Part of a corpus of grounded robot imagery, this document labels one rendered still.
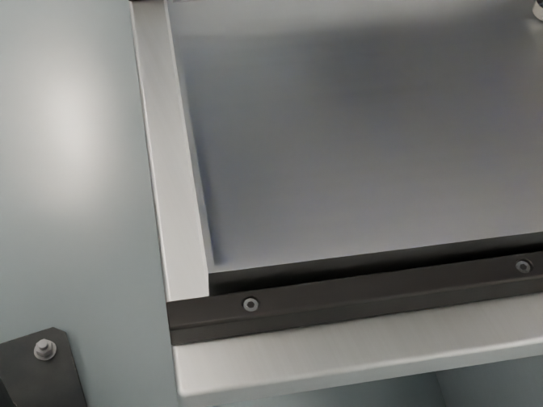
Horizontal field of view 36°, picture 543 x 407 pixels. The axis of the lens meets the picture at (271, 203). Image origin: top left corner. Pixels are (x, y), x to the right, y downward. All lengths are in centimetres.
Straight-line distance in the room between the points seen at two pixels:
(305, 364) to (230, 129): 17
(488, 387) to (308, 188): 68
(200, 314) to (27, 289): 111
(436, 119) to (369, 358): 18
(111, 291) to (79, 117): 42
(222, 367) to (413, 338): 11
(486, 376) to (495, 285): 68
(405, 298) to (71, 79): 145
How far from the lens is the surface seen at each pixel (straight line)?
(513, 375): 107
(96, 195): 164
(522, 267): 50
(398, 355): 47
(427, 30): 64
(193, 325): 45
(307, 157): 54
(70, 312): 151
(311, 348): 47
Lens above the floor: 129
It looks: 53 degrees down
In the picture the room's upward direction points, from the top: 4 degrees clockwise
